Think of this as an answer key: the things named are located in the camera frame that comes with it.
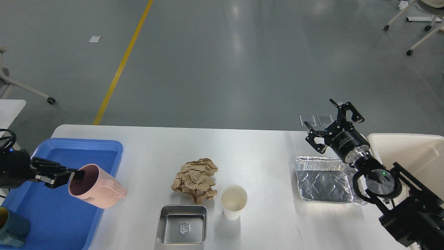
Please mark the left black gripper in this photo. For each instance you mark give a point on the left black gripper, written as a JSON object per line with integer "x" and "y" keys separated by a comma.
{"x": 15, "y": 169}

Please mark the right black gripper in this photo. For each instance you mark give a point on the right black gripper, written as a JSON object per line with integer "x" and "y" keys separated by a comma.
{"x": 347, "y": 140}

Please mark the pink ribbed mug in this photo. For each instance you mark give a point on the pink ribbed mug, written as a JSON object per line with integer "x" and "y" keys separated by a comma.
{"x": 97, "y": 187}

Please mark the square steel tray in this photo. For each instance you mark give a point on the square steel tray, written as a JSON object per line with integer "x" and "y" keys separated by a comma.
{"x": 182, "y": 225}

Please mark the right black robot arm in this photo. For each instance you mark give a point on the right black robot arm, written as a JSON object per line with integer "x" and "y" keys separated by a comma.
{"x": 411, "y": 212}

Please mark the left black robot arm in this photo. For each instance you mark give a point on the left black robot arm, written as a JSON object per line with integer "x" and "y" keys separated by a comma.
{"x": 7, "y": 143}

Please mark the clear floor plate right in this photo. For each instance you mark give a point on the clear floor plate right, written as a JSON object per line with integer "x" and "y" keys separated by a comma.
{"x": 325, "y": 120}

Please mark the clear floor plate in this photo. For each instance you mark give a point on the clear floor plate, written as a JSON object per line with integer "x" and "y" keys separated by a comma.
{"x": 325, "y": 120}
{"x": 308, "y": 118}

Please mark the clear floor plate left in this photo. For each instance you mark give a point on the clear floor plate left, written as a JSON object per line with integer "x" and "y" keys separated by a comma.
{"x": 308, "y": 118}

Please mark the aluminium foil tray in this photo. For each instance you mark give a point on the aluminium foil tray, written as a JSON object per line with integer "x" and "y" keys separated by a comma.
{"x": 326, "y": 180}

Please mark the blue plastic tray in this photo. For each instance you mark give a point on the blue plastic tray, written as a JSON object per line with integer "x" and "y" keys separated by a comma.
{"x": 58, "y": 220}

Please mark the teal mug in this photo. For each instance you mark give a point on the teal mug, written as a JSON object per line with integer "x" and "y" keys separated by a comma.
{"x": 13, "y": 228}

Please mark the white side table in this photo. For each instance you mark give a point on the white side table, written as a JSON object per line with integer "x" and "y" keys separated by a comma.
{"x": 9, "y": 110}

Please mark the beige plastic bin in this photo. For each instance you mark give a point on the beige plastic bin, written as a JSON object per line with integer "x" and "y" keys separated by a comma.
{"x": 420, "y": 154}

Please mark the office chair base left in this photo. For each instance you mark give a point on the office chair base left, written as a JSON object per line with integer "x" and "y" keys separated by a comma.
{"x": 8, "y": 83}

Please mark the white paper cup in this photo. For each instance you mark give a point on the white paper cup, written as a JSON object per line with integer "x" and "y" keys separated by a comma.
{"x": 233, "y": 199}

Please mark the white paper on floor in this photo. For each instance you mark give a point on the white paper on floor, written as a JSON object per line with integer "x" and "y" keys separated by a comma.
{"x": 95, "y": 39}

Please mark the crumpled brown paper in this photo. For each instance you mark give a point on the crumpled brown paper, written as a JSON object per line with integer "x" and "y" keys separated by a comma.
{"x": 195, "y": 180}

